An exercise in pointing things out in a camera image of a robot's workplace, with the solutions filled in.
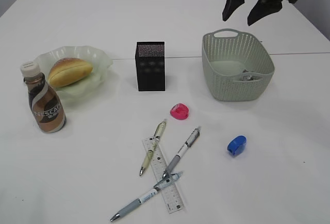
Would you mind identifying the yellow-green clear pen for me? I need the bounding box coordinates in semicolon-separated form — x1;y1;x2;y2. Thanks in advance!
139;119;167;176

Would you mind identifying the black mesh pen holder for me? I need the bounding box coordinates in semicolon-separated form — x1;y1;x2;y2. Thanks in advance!
135;42;166;92

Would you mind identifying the brown Nescafe coffee bottle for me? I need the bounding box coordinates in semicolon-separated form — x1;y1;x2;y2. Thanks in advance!
20;61;66;133

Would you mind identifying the pink pencil sharpener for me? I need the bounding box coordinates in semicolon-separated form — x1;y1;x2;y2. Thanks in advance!
170;103;189;120

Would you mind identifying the white grey upper pen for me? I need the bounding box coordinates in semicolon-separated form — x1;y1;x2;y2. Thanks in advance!
162;126;201;179

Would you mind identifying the blue pencil sharpener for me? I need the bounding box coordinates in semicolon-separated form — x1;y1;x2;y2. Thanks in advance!
227;135;246;157

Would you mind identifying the clear plastic ruler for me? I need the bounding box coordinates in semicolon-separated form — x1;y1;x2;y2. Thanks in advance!
150;146;184;214

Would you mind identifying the golden bread roll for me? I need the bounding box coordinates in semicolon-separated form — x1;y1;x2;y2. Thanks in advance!
48;58;93;88

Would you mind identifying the pale green wavy plate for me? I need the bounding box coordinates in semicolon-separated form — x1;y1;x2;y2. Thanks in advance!
34;46;113;102

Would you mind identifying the green plastic woven basket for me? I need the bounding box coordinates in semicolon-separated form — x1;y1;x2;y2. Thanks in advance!
202;30;275;101

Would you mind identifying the white blue lower pen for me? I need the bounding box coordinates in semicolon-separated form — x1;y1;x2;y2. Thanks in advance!
109;171;183;222

